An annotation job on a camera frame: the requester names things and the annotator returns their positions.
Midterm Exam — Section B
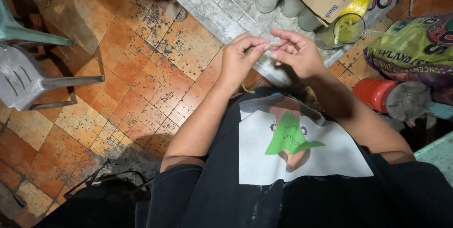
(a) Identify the green plastic chair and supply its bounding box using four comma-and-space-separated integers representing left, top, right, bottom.
0, 0, 74, 47

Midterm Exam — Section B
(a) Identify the grey sandal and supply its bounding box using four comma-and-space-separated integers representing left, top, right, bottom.
165, 1, 188, 22

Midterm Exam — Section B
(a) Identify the black printed t-shirt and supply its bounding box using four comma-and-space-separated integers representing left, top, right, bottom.
34, 87, 453, 228

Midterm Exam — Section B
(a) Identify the white candle glass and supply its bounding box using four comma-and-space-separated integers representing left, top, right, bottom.
281, 0, 306, 18
298, 7, 323, 32

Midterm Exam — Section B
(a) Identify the grey plastic chair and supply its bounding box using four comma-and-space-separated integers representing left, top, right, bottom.
0, 43, 105, 112

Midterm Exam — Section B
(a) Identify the red and grey power tool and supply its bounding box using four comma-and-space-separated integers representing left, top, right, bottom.
352, 78, 432, 122

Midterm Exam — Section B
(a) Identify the black bag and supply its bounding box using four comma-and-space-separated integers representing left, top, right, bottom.
34, 162, 154, 228

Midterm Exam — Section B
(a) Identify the teal table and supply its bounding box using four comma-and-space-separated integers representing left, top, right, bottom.
413, 132, 453, 188

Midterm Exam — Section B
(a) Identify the person's left hand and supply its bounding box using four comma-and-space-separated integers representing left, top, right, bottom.
219, 33, 272, 88

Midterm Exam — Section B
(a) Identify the person's right hand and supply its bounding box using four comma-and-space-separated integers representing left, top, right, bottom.
269, 28, 328, 80

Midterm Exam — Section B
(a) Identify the clear glass with yellow wax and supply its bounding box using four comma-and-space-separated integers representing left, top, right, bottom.
315, 13, 366, 50

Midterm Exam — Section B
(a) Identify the printed feed sack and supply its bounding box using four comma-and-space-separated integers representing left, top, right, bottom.
364, 13, 453, 105

